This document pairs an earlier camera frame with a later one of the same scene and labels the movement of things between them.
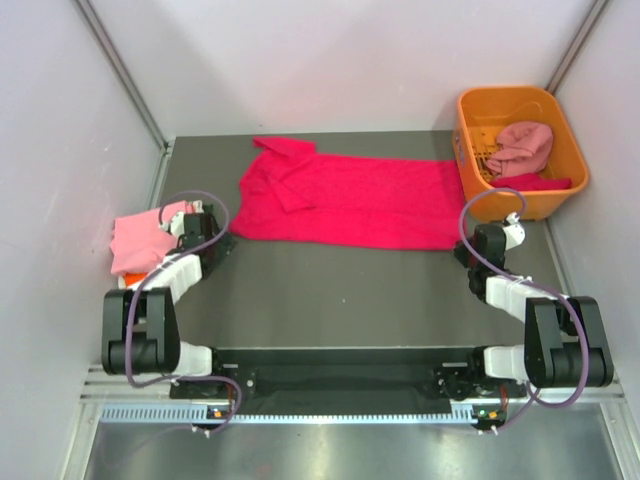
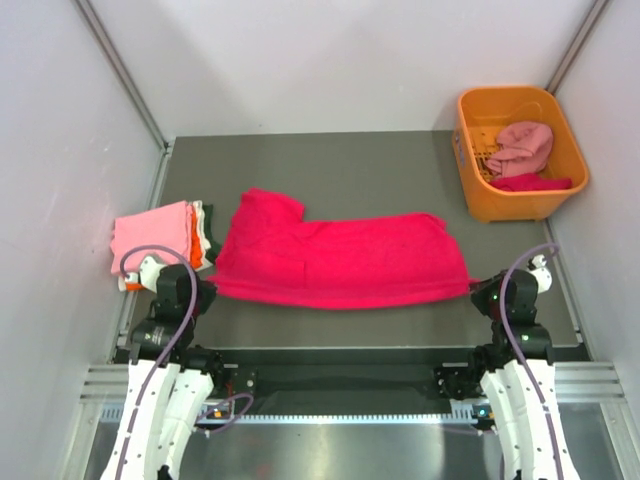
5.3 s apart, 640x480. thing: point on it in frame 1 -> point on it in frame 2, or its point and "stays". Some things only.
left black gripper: [224, 247] -> [209, 291]
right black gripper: [460, 254] -> [478, 289]
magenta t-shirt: [293, 193] -> [269, 255]
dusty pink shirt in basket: [522, 149] stays
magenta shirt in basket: [531, 181] stays
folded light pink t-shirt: [138, 242] stays
